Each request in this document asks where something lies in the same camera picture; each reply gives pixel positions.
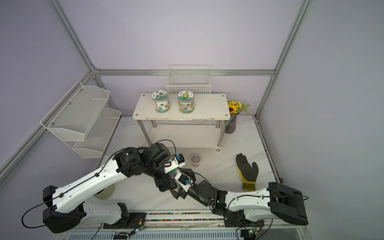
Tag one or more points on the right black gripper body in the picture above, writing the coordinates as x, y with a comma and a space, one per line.
194, 192

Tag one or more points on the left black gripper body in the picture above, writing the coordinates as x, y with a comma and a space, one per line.
161, 178

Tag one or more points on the strawberry lid seed container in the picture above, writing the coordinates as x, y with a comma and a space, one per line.
161, 101

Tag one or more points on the sunflower lid seed container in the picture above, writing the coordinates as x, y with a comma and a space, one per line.
186, 102

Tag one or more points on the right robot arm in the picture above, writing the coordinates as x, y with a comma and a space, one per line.
277, 201

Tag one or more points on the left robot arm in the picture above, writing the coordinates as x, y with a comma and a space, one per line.
68, 206

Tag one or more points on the white two-tier shelf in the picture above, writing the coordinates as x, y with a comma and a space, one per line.
184, 120

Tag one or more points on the small red-based clear cup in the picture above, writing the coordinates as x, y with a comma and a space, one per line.
195, 160

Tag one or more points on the black yellow work glove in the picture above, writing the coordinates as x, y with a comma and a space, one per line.
249, 172

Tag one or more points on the red flower plant pot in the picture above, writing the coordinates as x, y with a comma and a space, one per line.
105, 193

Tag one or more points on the yellow sunflower plant pot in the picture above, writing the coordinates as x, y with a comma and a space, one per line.
235, 108

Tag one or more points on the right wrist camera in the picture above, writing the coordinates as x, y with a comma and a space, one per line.
184, 181

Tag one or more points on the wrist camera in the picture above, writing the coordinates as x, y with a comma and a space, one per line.
177, 162
184, 181

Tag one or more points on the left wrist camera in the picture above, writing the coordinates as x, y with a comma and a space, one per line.
177, 162

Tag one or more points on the aluminium front rail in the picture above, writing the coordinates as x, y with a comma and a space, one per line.
189, 225

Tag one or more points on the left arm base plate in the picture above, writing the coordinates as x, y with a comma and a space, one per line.
135, 221

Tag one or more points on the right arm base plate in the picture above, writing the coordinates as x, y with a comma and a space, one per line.
238, 219

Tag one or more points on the white mesh wall rack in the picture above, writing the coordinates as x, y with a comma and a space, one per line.
83, 121

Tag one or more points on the white wire basket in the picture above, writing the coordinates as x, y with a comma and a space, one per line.
194, 78

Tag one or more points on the aluminium cage frame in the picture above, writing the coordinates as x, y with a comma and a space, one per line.
96, 77

